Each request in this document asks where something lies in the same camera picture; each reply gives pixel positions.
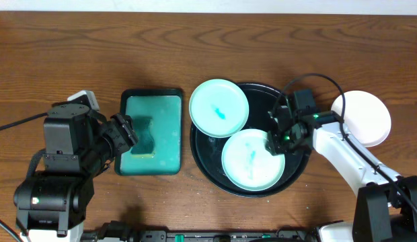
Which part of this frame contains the dark green sponge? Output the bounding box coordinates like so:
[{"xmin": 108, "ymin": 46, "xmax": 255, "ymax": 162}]
[{"xmin": 130, "ymin": 116, "xmax": 155, "ymax": 158}]

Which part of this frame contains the mint green plate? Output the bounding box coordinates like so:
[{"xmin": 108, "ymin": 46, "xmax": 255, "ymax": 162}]
[{"xmin": 221, "ymin": 129, "xmax": 286, "ymax": 192}]

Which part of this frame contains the white plate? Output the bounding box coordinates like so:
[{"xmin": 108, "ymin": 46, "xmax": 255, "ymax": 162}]
[{"xmin": 344, "ymin": 90, "xmax": 391, "ymax": 147}]

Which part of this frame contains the mint plate with stain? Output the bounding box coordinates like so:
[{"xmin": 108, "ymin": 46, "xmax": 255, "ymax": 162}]
[{"xmin": 189, "ymin": 79, "xmax": 250, "ymax": 138}]

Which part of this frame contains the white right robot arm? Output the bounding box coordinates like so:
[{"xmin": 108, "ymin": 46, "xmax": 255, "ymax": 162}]
[{"xmin": 266, "ymin": 106, "xmax": 417, "ymax": 241}]

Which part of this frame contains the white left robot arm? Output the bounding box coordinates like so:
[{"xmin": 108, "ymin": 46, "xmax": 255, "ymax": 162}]
[{"xmin": 13, "ymin": 90, "xmax": 138, "ymax": 241}]

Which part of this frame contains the black rectangular soap tray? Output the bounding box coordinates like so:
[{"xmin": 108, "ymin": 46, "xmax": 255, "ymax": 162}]
[{"xmin": 114, "ymin": 89, "xmax": 182, "ymax": 176}]

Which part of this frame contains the round black tray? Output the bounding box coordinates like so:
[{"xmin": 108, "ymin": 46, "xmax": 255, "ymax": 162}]
[{"xmin": 190, "ymin": 83, "xmax": 311, "ymax": 198}]

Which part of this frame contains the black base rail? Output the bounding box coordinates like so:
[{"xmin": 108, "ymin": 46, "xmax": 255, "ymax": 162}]
[{"xmin": 80, "ymin": 220, "xmax": 319, "ymax": 242}]

